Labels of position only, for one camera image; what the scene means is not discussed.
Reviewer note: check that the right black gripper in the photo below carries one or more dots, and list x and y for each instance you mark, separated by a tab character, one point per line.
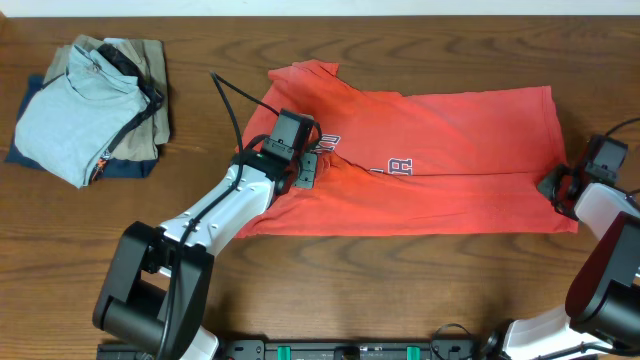
550	185

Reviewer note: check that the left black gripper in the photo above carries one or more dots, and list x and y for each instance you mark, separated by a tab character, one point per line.
306	170

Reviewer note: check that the red soccer t-shirt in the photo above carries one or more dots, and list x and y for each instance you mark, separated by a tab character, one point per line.
390	164

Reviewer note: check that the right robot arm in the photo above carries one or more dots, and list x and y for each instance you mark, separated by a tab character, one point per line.
600	315

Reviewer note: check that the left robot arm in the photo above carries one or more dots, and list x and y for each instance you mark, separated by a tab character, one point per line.
155	292

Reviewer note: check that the folded khaki garment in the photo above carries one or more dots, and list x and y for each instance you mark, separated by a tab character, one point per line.
145	60

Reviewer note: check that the folded navy garment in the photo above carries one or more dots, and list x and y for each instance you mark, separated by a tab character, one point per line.
116	168

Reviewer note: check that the folded black jacket orange trim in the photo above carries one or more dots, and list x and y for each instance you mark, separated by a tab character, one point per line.
106	156

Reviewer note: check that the folded light grey shirt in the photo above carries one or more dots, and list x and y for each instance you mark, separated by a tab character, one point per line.
69	123

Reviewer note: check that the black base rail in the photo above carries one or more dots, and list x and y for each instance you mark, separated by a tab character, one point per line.
325	350

